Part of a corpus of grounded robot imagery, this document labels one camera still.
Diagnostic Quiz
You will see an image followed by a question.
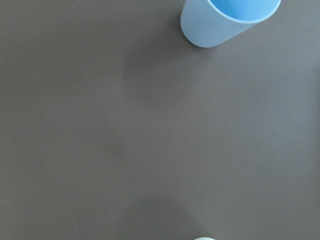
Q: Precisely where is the cream cup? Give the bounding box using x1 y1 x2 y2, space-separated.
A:
193 237 215 240

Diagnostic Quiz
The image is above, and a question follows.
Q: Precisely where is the blue cup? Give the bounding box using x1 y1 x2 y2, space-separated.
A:
180 0 281 48

